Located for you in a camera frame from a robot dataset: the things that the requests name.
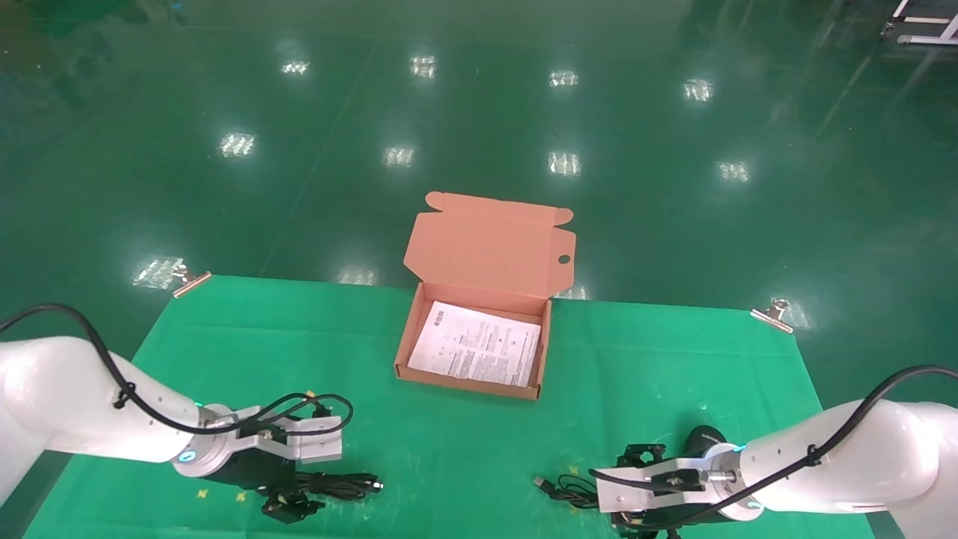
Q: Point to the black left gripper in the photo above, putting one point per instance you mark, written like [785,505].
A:
[254,468]

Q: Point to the orange cardboard box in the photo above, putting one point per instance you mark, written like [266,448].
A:
[486,247]

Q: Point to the metal frame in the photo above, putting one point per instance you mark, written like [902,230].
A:
[928,39]

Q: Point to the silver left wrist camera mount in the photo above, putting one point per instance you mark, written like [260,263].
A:
[318,445]

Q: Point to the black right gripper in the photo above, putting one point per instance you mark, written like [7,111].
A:
[673,518]

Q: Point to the metal binder clip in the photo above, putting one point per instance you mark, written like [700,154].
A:
[191,282]
[771,317]

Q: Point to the black computer mouse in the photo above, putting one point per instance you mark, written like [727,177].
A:
[703,438]

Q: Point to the white printed paper sheet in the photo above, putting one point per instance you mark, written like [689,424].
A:
[471,344]

